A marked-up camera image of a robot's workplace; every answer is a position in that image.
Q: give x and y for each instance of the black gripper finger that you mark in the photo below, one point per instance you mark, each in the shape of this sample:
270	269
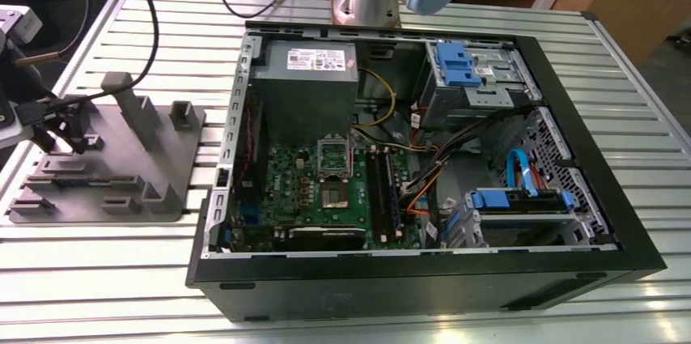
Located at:
44	139
78	125

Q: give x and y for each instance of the CPU socket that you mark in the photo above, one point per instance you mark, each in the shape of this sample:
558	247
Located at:
335	196

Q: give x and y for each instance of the grey parts rack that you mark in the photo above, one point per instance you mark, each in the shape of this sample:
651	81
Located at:
124	182

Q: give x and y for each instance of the blue board connector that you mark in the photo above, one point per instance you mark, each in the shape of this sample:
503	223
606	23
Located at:
251	212

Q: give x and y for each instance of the green motherboard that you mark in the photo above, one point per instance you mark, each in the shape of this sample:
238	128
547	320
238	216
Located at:
286	182

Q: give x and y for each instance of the grey power supply unit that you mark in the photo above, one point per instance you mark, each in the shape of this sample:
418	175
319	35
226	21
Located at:
302	93

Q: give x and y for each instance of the black graphics card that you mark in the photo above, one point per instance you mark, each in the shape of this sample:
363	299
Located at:
324	236

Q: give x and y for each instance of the black RAM slot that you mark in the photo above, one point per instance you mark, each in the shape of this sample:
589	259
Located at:
382	190
375	190
387	190

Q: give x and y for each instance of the blue RAM stick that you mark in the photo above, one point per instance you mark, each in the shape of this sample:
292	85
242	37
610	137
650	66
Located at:
394	194

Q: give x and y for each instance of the black PC case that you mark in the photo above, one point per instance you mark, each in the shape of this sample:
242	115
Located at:
378	291

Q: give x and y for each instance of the blue plastic bay clip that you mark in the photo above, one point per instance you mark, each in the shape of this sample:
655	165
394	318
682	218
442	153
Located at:
457	64

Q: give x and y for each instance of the tall metal drive cage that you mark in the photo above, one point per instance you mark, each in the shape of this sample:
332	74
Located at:
486	97

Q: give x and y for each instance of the hard disk in blue carrier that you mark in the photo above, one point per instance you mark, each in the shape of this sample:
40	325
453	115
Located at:
489	200

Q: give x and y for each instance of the low metal disk bay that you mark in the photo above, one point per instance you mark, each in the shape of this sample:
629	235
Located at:
523	226

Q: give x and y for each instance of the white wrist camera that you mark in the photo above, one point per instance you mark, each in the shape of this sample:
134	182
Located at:
22	22
11	129

